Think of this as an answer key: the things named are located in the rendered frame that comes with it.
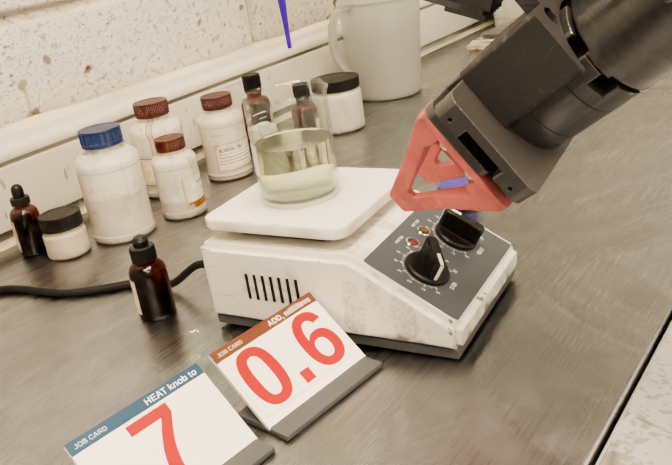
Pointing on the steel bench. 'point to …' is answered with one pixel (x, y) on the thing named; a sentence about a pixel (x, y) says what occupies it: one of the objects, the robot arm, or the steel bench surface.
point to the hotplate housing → (341, 287)
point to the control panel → (457, 301)
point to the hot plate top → (353, 193)
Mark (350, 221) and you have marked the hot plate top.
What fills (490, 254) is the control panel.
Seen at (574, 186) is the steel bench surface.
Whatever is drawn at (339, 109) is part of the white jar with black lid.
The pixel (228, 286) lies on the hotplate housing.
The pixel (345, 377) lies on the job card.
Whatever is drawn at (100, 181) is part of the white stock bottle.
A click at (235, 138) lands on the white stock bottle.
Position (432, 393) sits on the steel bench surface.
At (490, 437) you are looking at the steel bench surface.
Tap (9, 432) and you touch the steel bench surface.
